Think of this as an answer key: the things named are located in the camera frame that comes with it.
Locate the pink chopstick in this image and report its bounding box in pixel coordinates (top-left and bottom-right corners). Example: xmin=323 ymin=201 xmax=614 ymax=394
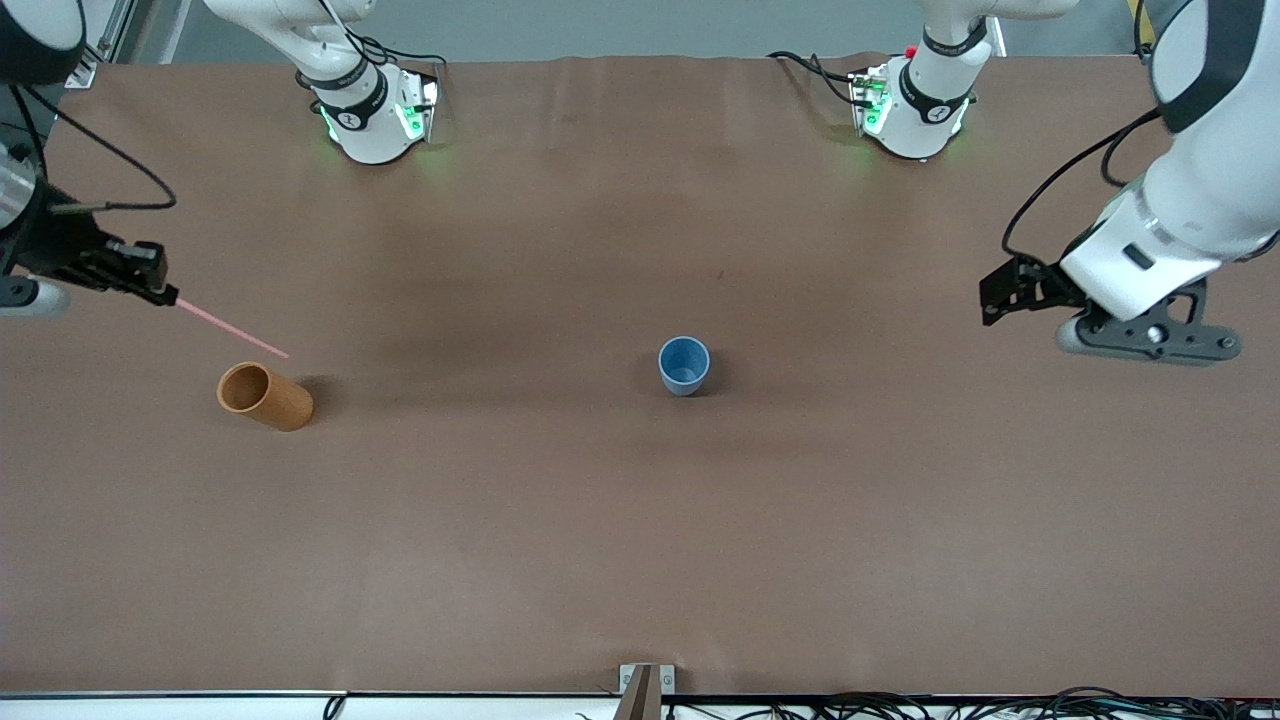
xmin=177 ymin=298 xmax=290 ymax=359

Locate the brown wooden cup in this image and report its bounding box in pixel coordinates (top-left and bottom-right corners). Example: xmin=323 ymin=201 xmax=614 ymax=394
xmin=217 ymin=361 xmax=314 ymax=432

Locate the blue cup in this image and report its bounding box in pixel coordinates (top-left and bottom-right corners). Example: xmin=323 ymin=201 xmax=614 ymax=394
xmin=658 ymin=336 xmax=711 ymax=397

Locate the brown table cover sheet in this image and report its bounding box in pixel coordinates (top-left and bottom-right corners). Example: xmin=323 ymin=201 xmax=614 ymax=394
xmin=0 ymin=55 xmax=1280 ymax=698

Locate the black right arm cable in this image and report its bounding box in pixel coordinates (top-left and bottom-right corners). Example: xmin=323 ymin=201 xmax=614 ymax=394
xmin=10 ymin=85 xmax=178 ymax=213

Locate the aluminium frame profile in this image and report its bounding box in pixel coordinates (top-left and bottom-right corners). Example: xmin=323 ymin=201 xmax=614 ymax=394
xmin=65 ymin=0 xmax=136 ymax=89

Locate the black left base cable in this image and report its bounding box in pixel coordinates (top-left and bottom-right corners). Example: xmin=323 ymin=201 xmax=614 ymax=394
xmin=768 ymin=50 xmax=863 ymax=106

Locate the black base cable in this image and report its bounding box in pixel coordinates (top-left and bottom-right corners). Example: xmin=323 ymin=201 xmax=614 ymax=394
xmin=345 ymin=35 xmax=448 ymax=71
xmin=768 ymin=50 xmax=863 ymax=106

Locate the black right base cable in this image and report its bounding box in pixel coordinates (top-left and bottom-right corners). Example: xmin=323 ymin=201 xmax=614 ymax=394
xmin=345 ymin=35 xmax=448 ymax=71

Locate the metal mounting bracket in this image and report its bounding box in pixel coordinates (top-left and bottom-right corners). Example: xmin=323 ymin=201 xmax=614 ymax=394
xmin=615 ymin=664 xmax=676 ymax=720

